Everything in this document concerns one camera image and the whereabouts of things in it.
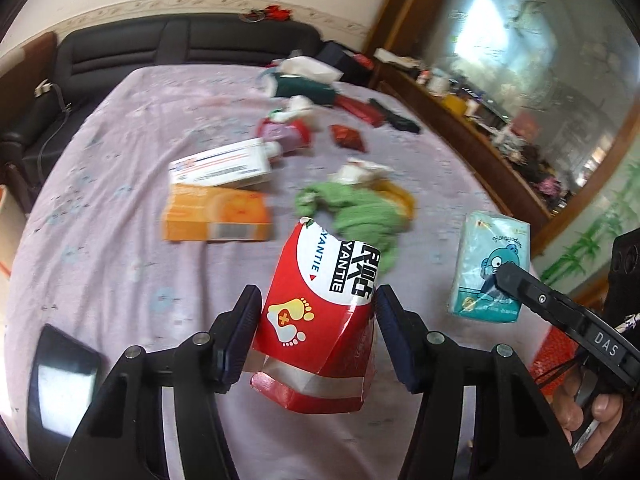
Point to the white crumpled paper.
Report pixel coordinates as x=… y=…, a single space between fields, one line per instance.
x=360 y=172

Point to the red foot patch box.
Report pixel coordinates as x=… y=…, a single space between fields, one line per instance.
x=316 y=331

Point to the white medicine box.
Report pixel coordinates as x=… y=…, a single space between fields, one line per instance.
x=236 y=165

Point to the white crumpled paper cup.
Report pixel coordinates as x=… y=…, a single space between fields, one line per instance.
x=297 y=108

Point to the orange cardboard box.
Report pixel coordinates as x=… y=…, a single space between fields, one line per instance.
x=206 y=214

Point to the wooden cabinet counter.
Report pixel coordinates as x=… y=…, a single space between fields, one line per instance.
x=506 y=187

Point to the black smartphone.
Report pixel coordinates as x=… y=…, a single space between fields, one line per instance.
x=61 y=387

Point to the black leather sofa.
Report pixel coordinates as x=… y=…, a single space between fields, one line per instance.
x=52 y=85

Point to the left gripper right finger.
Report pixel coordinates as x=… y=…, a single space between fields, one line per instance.
x=516 y=435

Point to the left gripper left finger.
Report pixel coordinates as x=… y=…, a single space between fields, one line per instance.
x=121 y=435

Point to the teal tissue pack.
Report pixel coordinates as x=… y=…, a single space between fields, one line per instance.
x=488 y=242

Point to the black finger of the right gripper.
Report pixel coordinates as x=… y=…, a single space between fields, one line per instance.
x=602 y=348

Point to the green tissue box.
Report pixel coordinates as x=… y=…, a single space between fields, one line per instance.
x=301 y=76

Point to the dark shopping bag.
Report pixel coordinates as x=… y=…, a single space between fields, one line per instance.
x=357 y=69

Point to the dark red snack packet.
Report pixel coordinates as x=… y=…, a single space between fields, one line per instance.
x=346 y=137

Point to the red purple wrapper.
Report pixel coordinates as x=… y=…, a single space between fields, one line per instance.
x=290 y=136

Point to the green crumpled cloth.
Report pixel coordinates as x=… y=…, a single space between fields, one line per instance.
x=358 y=214

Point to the lilac floral bedsheet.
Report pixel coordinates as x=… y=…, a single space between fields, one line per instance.
x=93 y=262

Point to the red flat package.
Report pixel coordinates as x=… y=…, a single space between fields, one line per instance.
x=365 y=112

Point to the black toy pistol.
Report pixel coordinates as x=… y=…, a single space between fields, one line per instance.
x=396 y=121

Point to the red knot ornament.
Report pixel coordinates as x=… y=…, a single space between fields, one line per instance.
x=272 y=13

